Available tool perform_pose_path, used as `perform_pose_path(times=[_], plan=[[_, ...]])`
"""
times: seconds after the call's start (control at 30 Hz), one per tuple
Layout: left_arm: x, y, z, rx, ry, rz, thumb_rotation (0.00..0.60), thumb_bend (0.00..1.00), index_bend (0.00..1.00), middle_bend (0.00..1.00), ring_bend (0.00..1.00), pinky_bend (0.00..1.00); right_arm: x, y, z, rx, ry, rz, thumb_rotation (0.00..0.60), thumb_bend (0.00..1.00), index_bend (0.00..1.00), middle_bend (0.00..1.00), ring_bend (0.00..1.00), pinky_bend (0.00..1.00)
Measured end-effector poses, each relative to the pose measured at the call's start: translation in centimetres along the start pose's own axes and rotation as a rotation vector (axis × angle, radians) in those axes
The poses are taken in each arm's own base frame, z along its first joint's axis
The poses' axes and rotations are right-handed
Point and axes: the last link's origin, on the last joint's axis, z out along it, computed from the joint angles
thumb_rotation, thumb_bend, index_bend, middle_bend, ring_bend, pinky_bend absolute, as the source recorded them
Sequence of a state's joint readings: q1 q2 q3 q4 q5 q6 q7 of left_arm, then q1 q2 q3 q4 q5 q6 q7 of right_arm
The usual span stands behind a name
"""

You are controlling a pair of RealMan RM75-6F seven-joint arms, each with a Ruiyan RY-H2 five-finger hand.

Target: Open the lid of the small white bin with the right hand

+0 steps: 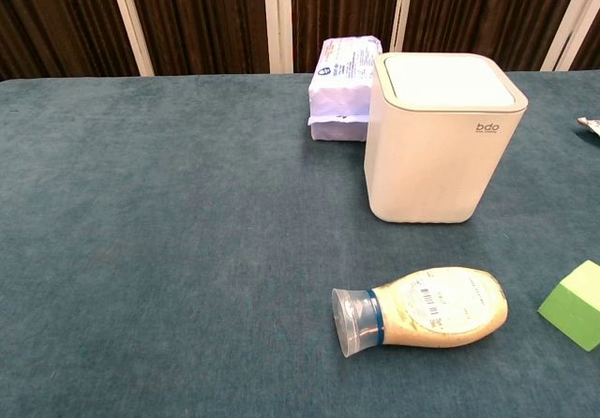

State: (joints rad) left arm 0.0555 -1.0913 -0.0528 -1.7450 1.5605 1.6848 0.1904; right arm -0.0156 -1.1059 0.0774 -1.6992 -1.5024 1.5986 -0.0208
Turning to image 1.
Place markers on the white plastic bin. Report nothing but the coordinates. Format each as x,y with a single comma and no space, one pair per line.
431,165

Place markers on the white plastic container lid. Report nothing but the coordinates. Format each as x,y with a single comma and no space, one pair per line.
447,80

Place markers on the purple wet wipes pack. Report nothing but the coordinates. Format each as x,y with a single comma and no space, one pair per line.
340,92

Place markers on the teal velvet tablecloth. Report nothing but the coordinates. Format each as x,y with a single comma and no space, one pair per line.
187,249

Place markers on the creamy sauce squeeze bottle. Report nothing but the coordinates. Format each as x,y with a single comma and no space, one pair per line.
440,308

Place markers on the dark brown curtain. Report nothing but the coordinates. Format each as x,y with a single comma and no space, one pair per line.
206,15

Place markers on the green foam block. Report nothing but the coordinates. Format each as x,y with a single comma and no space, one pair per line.
574,308

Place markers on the crumpled silver wrapper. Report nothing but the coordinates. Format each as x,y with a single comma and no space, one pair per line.
591,125

